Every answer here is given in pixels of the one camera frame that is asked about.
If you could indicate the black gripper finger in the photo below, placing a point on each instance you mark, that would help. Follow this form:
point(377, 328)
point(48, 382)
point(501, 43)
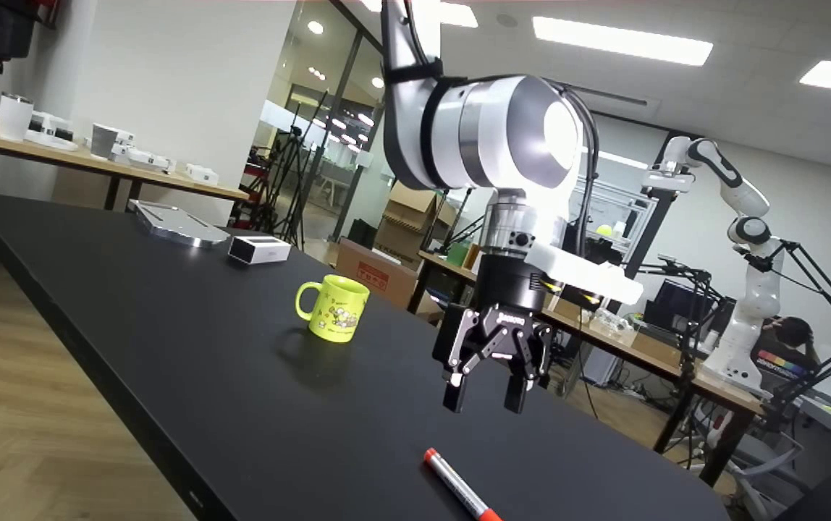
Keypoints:
point(516, 394)
point(452, 391)

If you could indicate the white container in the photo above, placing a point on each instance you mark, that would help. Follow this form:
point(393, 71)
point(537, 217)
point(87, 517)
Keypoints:
point(16, 116)
point(110, 140)

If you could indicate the wooden side table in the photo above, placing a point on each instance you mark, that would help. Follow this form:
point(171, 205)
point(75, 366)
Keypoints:
point(68, 155)

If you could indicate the small white black box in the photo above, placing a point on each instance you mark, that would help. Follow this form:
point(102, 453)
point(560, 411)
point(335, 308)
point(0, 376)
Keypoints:
point(259, 249)

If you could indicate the cardboard box with red label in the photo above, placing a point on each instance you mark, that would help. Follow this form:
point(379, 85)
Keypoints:
point(375, 273)

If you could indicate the yellow green mug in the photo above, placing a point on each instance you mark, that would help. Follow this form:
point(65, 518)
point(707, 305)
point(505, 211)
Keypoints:
point(342, 308)

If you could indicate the orange marker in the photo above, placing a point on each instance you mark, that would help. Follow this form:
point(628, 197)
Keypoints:
point(452, 477)

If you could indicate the black computer monitor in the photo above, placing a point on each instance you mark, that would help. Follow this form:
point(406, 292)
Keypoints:
point(685, 305)

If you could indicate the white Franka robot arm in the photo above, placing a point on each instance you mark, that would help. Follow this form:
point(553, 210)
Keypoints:
point(491, 132)

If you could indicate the stacked brown cardboard boxes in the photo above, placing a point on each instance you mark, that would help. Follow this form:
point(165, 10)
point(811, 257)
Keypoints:
point(408, 217)

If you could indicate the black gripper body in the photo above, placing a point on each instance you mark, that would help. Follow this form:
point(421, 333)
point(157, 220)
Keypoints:
point(508, 285)

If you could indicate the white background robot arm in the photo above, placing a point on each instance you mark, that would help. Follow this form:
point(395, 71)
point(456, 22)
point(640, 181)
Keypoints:
point(741, 197)

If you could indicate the yellow green ball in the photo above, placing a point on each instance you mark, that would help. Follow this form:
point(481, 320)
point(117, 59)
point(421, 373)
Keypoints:
point(608, 231)

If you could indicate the long wooden work table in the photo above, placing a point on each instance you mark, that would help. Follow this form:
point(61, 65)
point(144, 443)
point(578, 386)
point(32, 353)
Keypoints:
point(662, 353)

